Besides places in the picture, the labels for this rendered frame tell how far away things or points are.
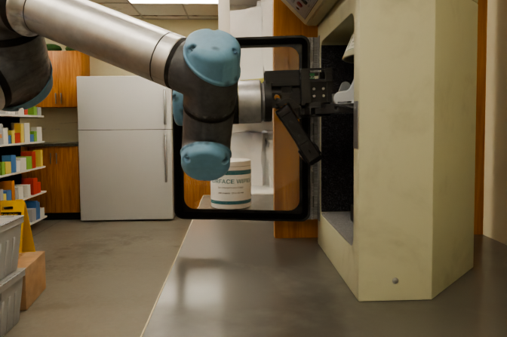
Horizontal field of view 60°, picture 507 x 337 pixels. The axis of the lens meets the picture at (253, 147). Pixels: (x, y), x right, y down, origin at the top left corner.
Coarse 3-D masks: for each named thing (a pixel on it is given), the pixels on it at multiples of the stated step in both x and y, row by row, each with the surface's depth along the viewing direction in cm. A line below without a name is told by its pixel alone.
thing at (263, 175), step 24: (264, 48) 95; (288, 48) 94; (240, 144) 97; (264, 144) 96; (288, 144) 95; (240, 168) 97; (264, 168) 96; (288, 168) 96; (192, 192) 99; (216, 192) 98; (240, 192) 97; (264, 192) 97; (288, 192) 96
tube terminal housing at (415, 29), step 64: (384, 0) 63; (448, 0) 67; (320, 64) 92; (384, 64) 64; (448, 64) 68; (320, 128) 93; (384, 128) 64; (448, 128) 69; (320, 192) 94; (384, 192) 65; (448, 192) 70; (384, 256) 65; (448, 256) 70
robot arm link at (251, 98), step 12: (240, 84) 74; (252, 84) 74; (240, 96) 73; (252, 96) 73; (264, 96) 74; (240, 108) 73; (252, 108) 74; (264, 108) 74; (240, 120) 75; (252, 120) 75
